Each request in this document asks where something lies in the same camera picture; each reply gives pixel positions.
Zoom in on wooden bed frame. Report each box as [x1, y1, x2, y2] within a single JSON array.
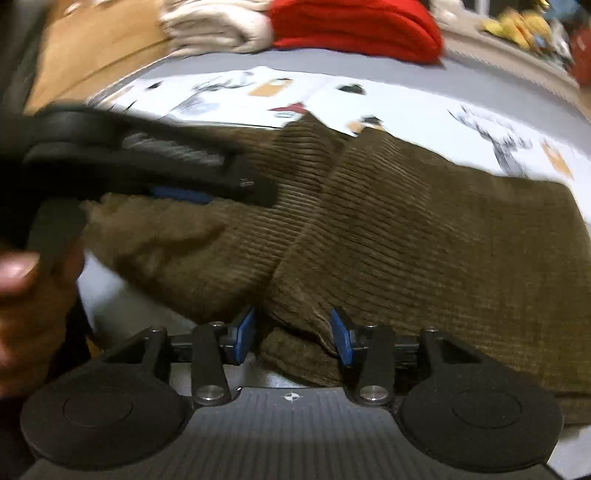
[[23, 8, 178, 117]]

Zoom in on grey bed cover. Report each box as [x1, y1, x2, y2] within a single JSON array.
[[81, 46, 591, 480]]

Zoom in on olive brown corduroy pants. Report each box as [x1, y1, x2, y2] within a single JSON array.
[[81, 113, 591, 426]]

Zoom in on folded cream fleece blanket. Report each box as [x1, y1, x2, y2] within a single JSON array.
[[158, 0, 274, 59]]

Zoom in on folded red blanket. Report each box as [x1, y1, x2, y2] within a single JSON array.
[[270, 0, 445, 65]]

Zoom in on yellow plush toy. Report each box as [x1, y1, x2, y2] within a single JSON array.
[[480, 13, 522, 43], [512, 11, 557, 51]]

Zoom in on printed white sheet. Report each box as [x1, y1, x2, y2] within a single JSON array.
[[87, 66, 591, 186]]

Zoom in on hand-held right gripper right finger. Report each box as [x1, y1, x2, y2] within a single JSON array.
[[329, 306, 486, 408]]

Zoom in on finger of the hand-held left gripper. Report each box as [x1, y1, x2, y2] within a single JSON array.
[[141, 150, 279, 207]]

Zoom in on dark red cushion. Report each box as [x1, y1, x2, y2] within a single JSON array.
[[570, 27, 591, 85]]

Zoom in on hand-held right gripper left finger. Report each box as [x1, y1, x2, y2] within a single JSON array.
[[100, 306, 258, 408]]

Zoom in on person's left hand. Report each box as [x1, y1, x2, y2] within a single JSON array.
[[0, 247, 88, 398]]

